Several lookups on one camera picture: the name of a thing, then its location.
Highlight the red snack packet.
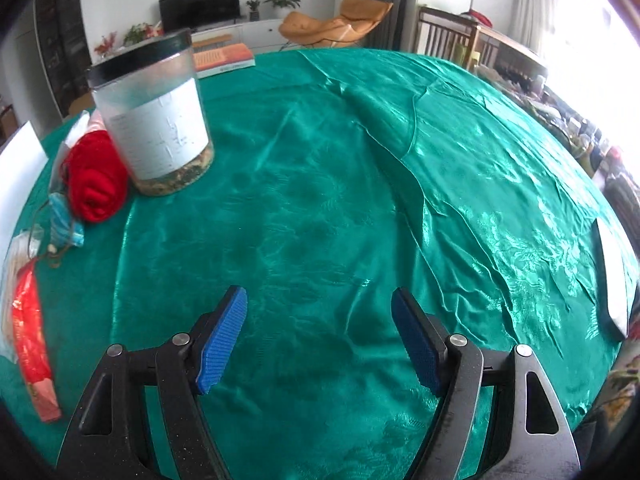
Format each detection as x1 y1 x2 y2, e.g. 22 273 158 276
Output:
11 261 62 424

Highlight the red yarn ball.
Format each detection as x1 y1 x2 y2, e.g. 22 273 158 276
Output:
61 129 129 223

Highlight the pink cloth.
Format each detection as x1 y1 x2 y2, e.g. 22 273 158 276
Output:
65 110 106 148

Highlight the teal patterned pouch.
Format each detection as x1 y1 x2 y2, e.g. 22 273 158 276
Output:
49 192 85 250

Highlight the white storage box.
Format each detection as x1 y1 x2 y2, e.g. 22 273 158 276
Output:
0 122 48 261

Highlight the green satin tablecloth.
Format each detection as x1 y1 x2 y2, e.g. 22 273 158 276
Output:
36 49 622 479

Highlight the clear jar black lid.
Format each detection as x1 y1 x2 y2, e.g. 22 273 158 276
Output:
87 29 215 196

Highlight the orange book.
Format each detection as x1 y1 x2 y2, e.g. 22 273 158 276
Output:
194 44 255 79

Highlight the red flower plant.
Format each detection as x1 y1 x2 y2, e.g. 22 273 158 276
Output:
93 32 117 60

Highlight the small wooden bench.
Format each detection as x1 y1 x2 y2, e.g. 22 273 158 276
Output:
192 34 234 51

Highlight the wooden railing chair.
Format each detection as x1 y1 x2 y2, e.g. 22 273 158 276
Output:
411 6 548 79

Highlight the white TV cabinet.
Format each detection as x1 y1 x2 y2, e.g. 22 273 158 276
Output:
192 18 288 54

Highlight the dark tall bookshelf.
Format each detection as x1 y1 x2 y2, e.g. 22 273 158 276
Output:
34 0 91 117

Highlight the black television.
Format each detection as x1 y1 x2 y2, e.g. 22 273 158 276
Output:
158 0 241 32

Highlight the orange lounge chair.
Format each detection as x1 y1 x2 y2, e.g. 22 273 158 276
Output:
279 0 394 48

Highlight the green potted plant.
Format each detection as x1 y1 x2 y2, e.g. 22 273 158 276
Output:
262 0 304 20

